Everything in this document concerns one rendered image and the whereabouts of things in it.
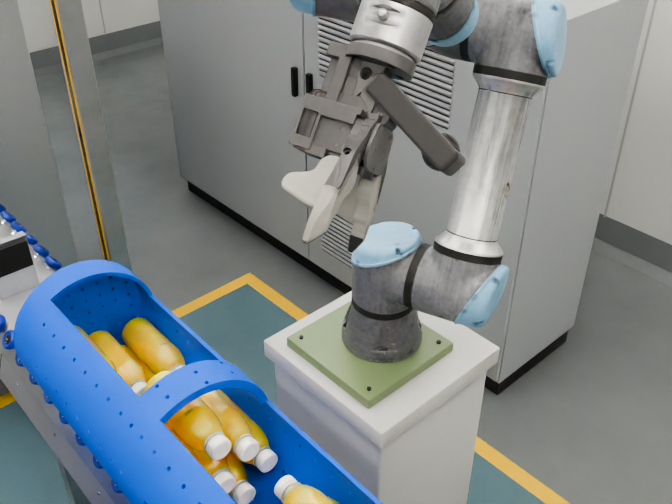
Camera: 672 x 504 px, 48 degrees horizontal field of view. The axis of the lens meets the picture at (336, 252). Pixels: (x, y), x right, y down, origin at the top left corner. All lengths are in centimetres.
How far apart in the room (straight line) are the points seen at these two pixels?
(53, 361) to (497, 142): 87
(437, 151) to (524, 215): 180
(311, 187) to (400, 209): 218
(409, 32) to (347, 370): 76
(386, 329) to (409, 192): 150
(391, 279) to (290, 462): 38
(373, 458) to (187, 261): 247
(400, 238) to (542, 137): 117
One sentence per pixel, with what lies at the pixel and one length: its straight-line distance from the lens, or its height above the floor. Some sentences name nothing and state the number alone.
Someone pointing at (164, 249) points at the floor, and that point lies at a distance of 384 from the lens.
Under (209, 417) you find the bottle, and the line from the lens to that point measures 130.
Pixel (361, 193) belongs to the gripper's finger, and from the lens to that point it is 79.
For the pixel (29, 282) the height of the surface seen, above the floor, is 95.
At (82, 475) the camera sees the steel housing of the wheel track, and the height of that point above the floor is 87.
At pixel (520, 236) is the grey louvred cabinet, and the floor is 75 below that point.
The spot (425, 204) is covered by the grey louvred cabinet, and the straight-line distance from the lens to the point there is 278.
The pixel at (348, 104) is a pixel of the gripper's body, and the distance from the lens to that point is 77.
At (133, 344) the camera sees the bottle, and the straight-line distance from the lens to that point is 164.
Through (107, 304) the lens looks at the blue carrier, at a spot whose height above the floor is 111.
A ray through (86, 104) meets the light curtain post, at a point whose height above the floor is 131.
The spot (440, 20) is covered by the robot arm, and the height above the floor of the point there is 186.
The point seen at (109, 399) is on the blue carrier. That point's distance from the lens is 135.
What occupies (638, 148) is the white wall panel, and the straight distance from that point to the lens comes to 374.
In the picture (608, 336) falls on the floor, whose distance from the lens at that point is 343.
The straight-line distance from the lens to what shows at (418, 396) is 137.
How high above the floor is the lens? 212
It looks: 35 degrees down
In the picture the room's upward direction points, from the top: straight up
